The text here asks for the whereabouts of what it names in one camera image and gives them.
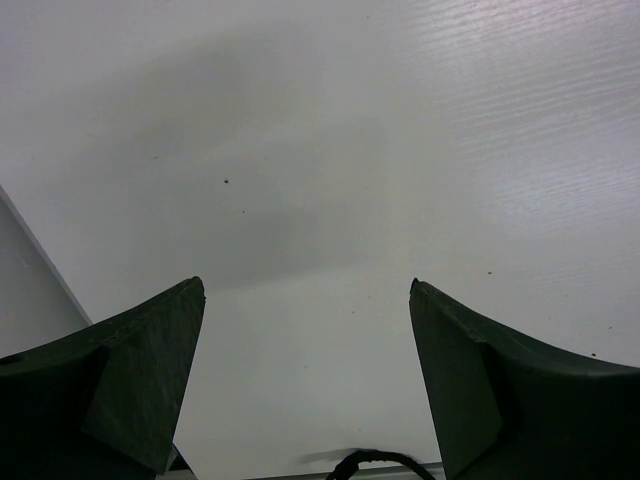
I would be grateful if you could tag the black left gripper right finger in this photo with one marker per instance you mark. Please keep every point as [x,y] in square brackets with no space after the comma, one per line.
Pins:
[507,406]

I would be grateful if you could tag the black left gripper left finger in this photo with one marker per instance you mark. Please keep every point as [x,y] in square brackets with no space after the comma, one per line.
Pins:
[103,402]

